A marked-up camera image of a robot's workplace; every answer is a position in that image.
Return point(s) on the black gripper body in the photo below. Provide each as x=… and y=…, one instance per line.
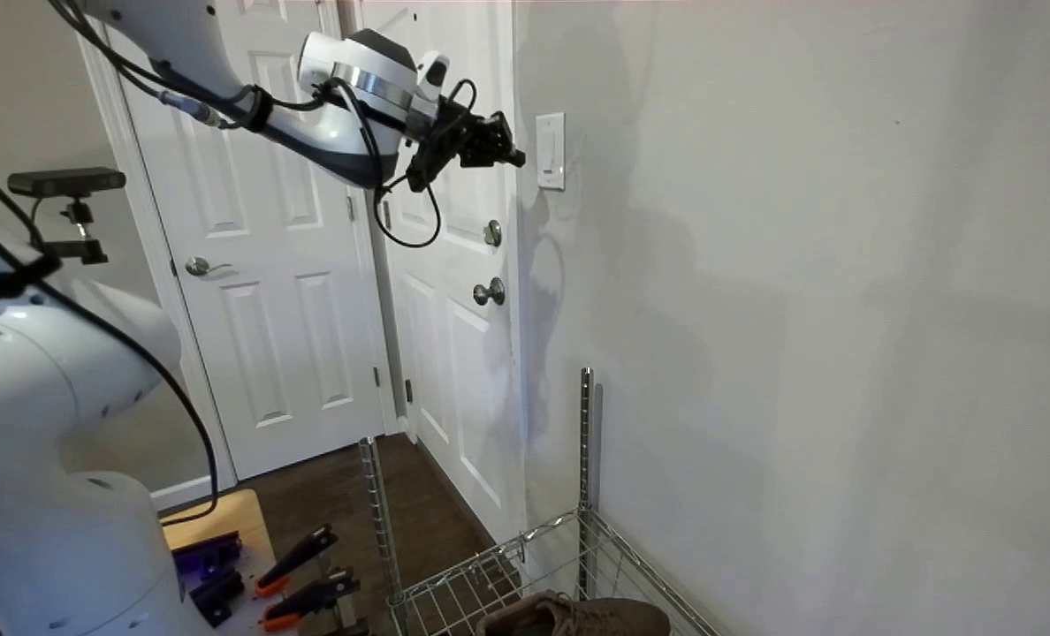
x=458, y=136

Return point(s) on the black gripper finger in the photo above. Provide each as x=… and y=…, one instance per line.
x=499, y=122
x=512, y=156

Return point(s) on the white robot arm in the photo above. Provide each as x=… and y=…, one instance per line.
x=78, y=548

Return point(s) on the silver deadbolt knob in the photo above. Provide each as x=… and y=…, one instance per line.
x=493, y=236

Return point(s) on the silver door knob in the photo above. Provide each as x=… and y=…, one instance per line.
x=491, y=291

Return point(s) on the white panel entry door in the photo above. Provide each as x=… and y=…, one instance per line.
x=458, y=357

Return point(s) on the white interior closet door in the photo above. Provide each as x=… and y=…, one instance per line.
x=293, y=340

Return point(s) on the orange black clamp upper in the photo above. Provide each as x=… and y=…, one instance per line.
x=303, y=553

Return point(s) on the orange black clamp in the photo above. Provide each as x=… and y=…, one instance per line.
x=303, y=553
x=288, y=607

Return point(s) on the wooden board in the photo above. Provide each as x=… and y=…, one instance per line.
x=235, y=513

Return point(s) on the orange black clamp lower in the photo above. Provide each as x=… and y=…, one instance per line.
x=288, y=607

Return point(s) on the brown suede shoe front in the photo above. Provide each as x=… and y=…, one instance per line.
x=558, y=617

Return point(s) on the white wall light switch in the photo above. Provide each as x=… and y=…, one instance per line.
x=549, y=154

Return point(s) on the silver closet door handle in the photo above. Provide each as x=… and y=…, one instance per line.
x=208, y=269

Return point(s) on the metal wire shoe rack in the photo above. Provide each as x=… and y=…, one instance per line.
x=573, y=555

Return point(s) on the black camera on tripod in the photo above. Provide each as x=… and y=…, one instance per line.
x=71, y=187

